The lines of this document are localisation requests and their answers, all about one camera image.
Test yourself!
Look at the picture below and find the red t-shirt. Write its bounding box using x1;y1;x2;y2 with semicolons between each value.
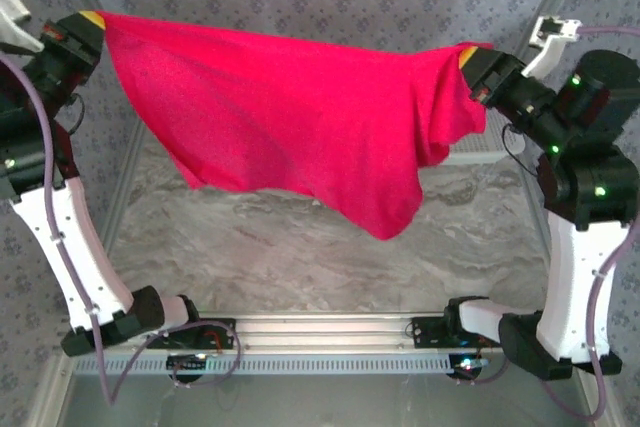
94;10;494;242

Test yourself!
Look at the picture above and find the white perforated plastic basket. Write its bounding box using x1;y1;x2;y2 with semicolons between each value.
442;106;516;167

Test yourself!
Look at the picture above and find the black controller board green light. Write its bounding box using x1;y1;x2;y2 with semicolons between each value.
166;351;210;384
448;352;490;384

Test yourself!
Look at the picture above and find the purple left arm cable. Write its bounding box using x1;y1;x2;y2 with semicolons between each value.
0;56;242;407

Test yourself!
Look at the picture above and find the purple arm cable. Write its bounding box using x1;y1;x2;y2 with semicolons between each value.
0;56;242;407
454;24;640;422

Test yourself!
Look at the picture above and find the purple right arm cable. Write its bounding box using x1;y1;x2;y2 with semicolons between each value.
454;24;640;422

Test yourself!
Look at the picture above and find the aluminium frame leg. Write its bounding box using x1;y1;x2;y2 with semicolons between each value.
24;354;76;427

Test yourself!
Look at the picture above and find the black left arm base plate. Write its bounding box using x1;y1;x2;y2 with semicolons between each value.
144;315;238;351

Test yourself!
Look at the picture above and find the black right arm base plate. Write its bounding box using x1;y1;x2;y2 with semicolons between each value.
409;315;504;350

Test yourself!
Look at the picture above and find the aluminium mounting rail beam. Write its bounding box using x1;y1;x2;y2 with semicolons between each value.
114;314;504;353

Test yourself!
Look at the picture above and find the grey slotted cable duct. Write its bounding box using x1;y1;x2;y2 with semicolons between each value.
69;352;506;377

